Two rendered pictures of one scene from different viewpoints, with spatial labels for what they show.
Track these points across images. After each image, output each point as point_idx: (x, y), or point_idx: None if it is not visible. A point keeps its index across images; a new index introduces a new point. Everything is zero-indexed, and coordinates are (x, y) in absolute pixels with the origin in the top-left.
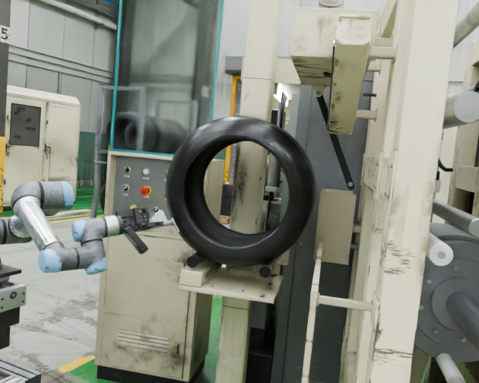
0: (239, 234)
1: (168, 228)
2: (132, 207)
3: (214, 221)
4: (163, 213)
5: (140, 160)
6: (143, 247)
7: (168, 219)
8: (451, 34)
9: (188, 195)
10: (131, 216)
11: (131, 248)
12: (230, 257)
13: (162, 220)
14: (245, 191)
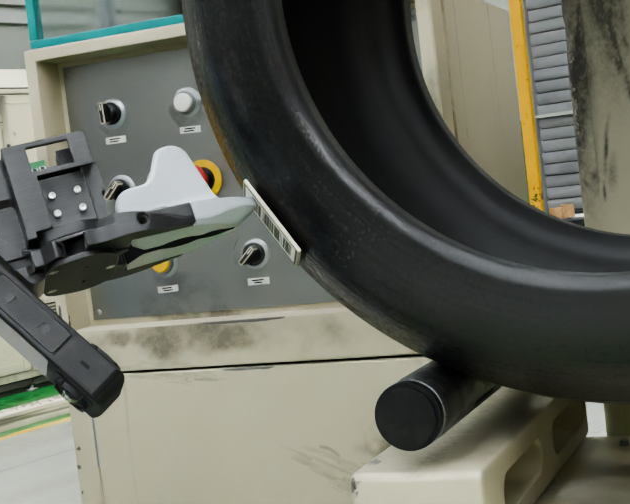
0: None
1: (317, 317)
2: (161, 263)
3: (500, 202)
4: (190, 164)
5: (155, 63)
6: (90, 370)
7: (312, 281)
8: None
9: (346, 96)
10: None
11: (187, 433)
12: None
13: (186, 202)
14: None
